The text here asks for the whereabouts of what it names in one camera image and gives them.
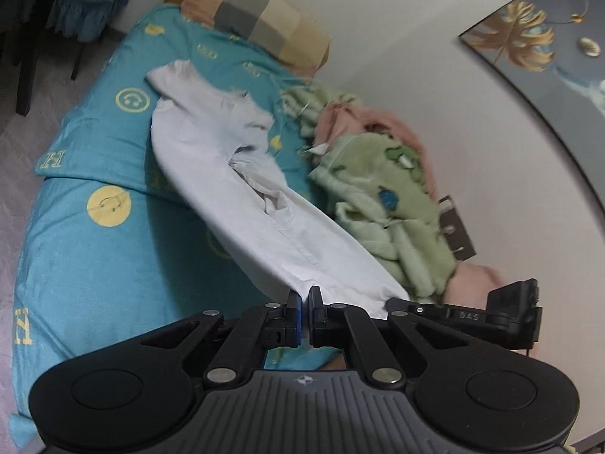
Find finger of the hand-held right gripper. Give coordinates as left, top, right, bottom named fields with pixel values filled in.
left=385, top=297, right=447, bottom=327

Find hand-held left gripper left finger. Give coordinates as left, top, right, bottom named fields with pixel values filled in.
left=139, top=288, right=304, bottom=389

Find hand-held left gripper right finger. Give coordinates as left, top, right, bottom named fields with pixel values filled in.
left=308, top=286, right=473, bottom=389

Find white t-shirt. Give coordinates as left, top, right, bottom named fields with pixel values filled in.
left=146, top=61, right=412, bottom=320

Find green plush blanket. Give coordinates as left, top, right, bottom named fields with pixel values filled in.
left=281, top=85, right=457, bottom=296

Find green and pink fleece blanket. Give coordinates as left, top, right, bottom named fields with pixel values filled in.
left=314, top=101, right=506, bottom=303

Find teal printed bed sheet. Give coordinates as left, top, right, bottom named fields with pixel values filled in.
left=9, top=2, right=341, bottom=454

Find plaid pillow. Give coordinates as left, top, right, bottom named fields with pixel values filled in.
left=182, top=0, right=332, bottom=74

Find blue covered chair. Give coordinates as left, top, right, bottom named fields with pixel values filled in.
left=47, top=0, right=132, bottom=81

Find grey wall socket plate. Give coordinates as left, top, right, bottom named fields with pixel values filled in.
left=437, top=195, right=476, bottom=262

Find framed wall picture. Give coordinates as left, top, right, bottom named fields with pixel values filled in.
left=458, top=0, right=605, bottom=185

